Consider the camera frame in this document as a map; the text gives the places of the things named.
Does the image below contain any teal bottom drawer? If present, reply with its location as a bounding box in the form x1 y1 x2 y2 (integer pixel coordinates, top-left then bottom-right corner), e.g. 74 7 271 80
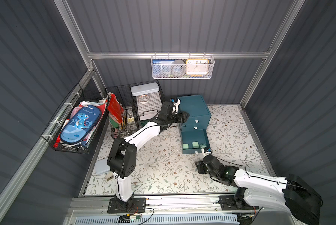
181 129 211 154

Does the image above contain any teal two-drawer cabinet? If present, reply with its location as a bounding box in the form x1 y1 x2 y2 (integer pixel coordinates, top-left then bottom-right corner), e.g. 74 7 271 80
178 95 211 132

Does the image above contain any green plug cube front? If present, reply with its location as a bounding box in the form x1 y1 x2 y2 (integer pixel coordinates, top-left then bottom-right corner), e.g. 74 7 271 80
192 142 200 148

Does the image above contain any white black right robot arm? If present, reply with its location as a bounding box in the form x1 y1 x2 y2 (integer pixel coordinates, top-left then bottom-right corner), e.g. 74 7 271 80
195 154 323 225

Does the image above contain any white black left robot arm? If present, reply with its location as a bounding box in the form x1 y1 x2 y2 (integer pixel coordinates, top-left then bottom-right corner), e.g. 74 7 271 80
107 99 189 205

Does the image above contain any white lidded box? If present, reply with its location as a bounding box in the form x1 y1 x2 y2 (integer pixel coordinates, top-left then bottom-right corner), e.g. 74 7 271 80
130 82 160 97

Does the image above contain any blue box in basket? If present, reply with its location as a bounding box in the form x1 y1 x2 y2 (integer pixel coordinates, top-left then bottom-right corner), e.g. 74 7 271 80
151 59 175 79

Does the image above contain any red packet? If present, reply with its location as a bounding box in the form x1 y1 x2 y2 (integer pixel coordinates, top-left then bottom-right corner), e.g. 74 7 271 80
107 92 124 128

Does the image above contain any grey tape roll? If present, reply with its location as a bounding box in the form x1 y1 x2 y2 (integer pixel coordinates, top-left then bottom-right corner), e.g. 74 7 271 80
171 60 186 77

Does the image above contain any yellow alarm clock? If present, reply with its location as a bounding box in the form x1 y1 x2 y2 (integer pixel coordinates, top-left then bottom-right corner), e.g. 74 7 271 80
186 59 209 76

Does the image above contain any light blue flat pad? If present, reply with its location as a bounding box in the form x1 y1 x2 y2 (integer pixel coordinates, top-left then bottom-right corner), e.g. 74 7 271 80
95 158 110 175

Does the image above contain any blue dinosaur pencil case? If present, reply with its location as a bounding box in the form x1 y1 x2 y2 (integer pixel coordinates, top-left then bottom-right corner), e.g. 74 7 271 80
59 105 101 145

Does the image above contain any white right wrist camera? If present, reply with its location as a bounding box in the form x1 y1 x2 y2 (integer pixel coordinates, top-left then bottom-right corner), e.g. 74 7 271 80
201 147 212 156

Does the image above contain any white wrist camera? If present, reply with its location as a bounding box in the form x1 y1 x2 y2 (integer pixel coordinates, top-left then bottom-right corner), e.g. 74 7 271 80
201 147 212 156
170 98 181 114

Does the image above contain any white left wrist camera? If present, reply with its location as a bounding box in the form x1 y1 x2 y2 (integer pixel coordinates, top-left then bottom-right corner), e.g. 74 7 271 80
170 98 181 114

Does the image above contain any black wire desk rack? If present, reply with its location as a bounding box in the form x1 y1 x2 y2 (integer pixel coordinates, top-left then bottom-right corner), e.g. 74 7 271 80
106 81 165 139

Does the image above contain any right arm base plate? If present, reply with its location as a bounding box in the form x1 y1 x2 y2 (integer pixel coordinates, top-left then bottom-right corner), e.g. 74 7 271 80
218 195 259 211

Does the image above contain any white wire wall basket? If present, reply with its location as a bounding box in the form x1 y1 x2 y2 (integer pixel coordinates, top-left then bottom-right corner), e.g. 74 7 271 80
151 53 215 80

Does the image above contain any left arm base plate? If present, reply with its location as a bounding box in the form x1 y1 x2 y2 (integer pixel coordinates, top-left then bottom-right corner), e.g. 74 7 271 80
107 197 146 214

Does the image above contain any black wire side basket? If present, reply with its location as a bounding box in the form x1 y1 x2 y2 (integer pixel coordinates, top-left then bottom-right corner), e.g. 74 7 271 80
42 86 108 155

